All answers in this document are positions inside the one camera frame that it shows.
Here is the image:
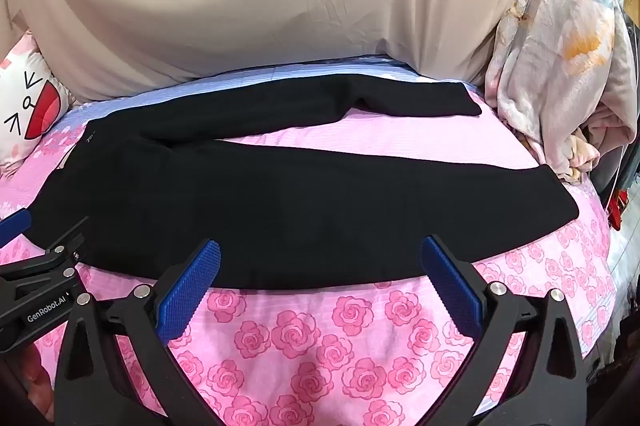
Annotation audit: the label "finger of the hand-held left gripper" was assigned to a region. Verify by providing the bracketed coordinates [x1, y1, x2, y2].
[0, 210, 33, 249]
[31, 216, 92, 268]

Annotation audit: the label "black pants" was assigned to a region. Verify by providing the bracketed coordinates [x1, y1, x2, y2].
[30, 73, 581, 293]

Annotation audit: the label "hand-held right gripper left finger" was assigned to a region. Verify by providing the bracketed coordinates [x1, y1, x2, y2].
[54, 240, 223, 426]

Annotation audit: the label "cartoon cat face pillow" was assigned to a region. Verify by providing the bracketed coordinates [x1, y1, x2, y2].
[0, 31, 77, 180]

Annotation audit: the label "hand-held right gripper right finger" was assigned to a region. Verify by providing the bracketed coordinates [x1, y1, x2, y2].
[421, 235, 587, 426]

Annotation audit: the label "pink rose bed sheet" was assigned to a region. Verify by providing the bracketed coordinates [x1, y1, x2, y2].
[0, 56, 622, 426]

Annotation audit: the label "person's left hand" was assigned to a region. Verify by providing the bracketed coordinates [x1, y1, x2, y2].
[19, 345, 55, 413]

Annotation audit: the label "pale floral fleece blanket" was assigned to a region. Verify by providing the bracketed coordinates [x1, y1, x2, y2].
[482, 0, 640, 185]

